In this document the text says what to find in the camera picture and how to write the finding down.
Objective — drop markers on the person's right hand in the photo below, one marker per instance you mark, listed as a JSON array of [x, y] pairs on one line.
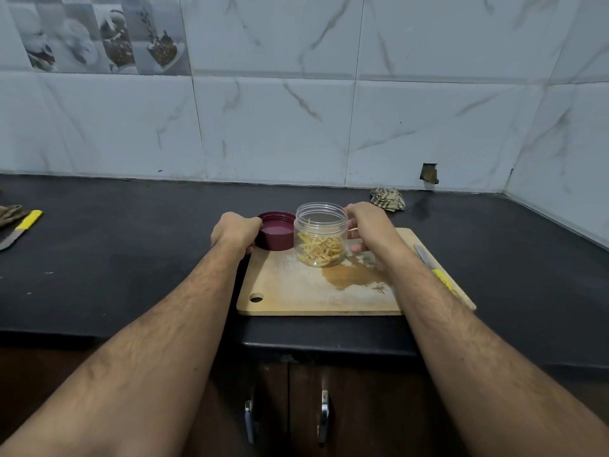
[[373, 229]]

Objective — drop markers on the person's left hand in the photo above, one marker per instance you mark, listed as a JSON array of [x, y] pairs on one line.
[[236, 229]]

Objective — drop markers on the patterned cloth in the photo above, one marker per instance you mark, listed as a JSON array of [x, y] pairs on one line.
[[387, 200]]

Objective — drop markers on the clear jar maroon lid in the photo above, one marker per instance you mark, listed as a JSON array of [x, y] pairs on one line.
[[322, 235]]

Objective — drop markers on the wooden cutting board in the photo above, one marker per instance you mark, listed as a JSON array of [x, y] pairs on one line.
[[285, 290]]

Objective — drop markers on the person's right forearm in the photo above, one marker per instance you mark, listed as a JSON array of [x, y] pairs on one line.
[[495, 357]]

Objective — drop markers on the person's left forearm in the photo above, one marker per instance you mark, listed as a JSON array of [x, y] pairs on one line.
[[124, 366]]

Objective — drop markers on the black countertop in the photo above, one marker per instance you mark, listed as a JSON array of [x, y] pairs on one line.
[[114, 271]]

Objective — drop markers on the brown wooden cabinet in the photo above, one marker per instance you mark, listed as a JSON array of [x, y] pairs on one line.
[[362, 414]]

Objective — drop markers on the flat grey object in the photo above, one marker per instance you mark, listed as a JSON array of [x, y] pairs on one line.
[[21, 229]]

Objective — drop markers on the folded green cloth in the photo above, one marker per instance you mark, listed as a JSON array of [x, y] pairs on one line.
[[11, 215]]

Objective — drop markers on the decorative picture tiles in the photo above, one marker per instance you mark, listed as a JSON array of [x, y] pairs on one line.
[[95, 33]]

